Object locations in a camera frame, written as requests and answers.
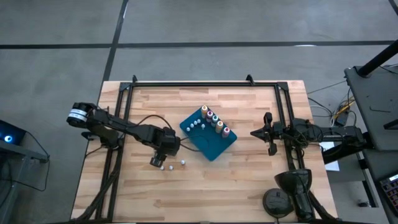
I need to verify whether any black pole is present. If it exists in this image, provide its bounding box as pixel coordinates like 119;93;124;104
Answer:
357;39;398;78

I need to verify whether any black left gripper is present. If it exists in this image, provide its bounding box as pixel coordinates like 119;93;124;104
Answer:
150;126;181;168

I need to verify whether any keyboard with coloured keys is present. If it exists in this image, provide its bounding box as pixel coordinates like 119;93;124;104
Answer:
379;174;398;215

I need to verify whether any yellow cable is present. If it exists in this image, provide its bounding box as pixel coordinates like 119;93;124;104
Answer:
331;98;356;119

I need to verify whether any teal plastic bin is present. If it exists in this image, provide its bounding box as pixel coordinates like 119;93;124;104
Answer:
179;105;238;162

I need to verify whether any black round disc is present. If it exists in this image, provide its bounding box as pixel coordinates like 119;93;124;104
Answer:
262;188;295;218

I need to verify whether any black aluminium rig frame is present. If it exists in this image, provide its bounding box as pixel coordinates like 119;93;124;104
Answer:
70;73;340;224

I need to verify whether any grey metal stand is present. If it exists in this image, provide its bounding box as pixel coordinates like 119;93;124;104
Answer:
0;141;50;224

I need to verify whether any white paper sheet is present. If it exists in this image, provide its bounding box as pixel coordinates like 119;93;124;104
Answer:
318;141;340;172

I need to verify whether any black computer tower blue light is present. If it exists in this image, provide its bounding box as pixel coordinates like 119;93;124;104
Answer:
0;119;27;147

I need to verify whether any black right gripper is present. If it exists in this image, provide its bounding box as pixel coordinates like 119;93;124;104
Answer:
250;112;284;156

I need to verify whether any thin black floor cable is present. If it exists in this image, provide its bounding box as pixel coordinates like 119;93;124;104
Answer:
307;80;348;95

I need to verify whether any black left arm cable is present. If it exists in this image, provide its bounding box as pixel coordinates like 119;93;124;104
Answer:
136;114;201;153

